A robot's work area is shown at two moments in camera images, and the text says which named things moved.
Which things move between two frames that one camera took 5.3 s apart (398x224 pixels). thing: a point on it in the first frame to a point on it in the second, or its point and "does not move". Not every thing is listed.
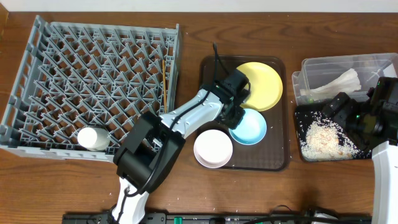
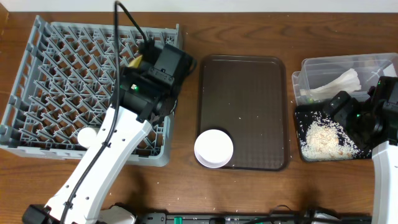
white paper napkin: [346, 81] does not move
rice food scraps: [325, 142] does not move
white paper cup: [94, 139] does not move
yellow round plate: [266, 86] to [134, 63]
